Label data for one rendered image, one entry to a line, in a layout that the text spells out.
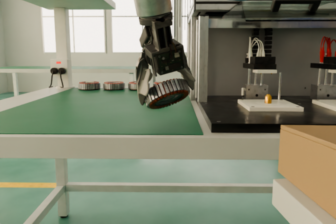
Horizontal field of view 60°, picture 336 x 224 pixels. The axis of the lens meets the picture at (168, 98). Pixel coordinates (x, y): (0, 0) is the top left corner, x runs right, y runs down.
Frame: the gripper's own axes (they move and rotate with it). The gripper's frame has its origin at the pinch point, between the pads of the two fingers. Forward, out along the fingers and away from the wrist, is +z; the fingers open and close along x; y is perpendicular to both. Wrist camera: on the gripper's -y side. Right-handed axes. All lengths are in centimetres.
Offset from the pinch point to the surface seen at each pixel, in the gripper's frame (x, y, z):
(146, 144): -9.0, 9.9, 5.1
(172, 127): -1.0, 3.9, 7.0
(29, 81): -166, -700, 215
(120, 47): 70, -644, 169
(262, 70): 33.0, -8.2, 5.6
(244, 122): 14.1, 12.1, 6.4
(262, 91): 37.0, -13.9, 16.3
